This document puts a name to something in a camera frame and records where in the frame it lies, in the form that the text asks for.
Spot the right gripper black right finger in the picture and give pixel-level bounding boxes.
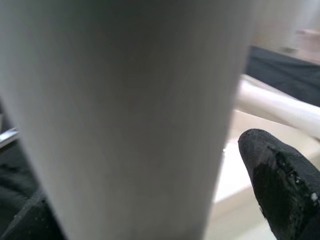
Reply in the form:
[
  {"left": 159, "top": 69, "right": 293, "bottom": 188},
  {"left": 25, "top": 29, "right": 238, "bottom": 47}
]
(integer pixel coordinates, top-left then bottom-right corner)
[{"left": 237, "top": 128, "right": 320, "bottom": 240}]

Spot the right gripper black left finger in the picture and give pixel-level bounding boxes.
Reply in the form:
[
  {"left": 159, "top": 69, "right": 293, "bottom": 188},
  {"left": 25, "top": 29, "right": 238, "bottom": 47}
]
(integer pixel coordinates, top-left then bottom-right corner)
[{"left": 0, "top": 189, "right": 66, "bottom": 240}]

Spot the white plastic table leg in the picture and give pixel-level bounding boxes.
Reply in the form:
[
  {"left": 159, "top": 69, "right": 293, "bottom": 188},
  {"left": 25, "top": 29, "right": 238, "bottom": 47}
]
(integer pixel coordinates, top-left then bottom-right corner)
[
  {"left": 234, "top": 74, "right": 320, "bottom": 140},
  {"left": 0, "top": 0, "right": 258, "bottom": 240}
]

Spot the white plastic ribbed table top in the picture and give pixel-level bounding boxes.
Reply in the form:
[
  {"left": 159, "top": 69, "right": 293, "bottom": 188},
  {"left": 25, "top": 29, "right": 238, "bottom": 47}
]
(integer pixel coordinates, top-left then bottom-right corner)
[{"left": 212, "top": 109, "right": 320, "bottom": 240}]

